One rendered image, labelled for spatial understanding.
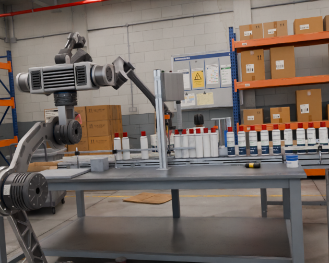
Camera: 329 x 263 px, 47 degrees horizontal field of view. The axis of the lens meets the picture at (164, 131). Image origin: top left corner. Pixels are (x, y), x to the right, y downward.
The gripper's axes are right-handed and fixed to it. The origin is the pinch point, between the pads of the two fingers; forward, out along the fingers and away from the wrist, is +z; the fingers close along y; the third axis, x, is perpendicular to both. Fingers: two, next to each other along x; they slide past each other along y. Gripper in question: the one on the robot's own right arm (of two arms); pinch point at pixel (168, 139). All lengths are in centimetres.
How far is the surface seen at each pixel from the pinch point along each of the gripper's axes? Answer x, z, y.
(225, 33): -437, -153, -3
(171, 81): 19.9, -39.8, -9.6
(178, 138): 8.2, -1.0, -9.0
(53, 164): -6, 17, 101
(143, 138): 8.3, -1.9, 16.5
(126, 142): 8.0, 0.5, 30.5
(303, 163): 11, 19, -90
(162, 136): 22.8, -3.7, -1.9
